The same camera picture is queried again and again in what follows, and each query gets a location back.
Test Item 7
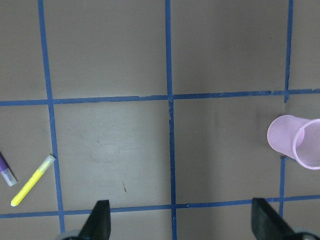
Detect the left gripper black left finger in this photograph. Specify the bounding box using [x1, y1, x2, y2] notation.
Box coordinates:
[77, 200, 111, 240]

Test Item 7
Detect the pink mesh cup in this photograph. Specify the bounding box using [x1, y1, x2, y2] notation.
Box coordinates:
[266, 115, 320, 170]

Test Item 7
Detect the yellow highlighter pen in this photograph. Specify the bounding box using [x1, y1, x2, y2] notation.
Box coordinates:
[10, 154, 56, 207]

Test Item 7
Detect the purple highlighter pen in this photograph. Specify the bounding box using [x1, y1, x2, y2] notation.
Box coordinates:
[0, 153, 18, 187]

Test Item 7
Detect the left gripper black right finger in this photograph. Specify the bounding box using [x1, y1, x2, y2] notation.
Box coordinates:
[251, 198, 295, 240]

